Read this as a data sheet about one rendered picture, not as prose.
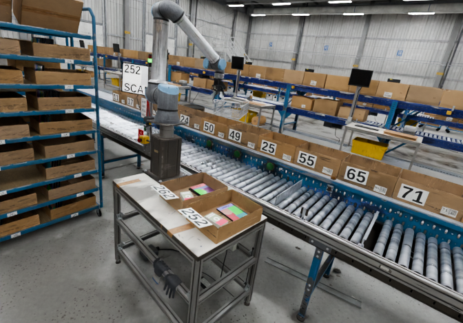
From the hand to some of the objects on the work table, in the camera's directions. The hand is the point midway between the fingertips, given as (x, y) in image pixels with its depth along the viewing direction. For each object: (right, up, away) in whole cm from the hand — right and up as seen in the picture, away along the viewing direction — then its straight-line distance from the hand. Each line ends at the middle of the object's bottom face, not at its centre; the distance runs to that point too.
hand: (218, 100), depth 245 cm
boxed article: (+4, -92, -92) cm, 130 cm away
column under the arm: (-42, -67, -36) cm, 87 cm away
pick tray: (-14, -81, -66) cm, 105 cm away
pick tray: (+8, -91, -87) cm, 126 cm away
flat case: (-6, -78, -60) cm, 99 cm away
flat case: (+14, -89, -80) cm, 121 cm away
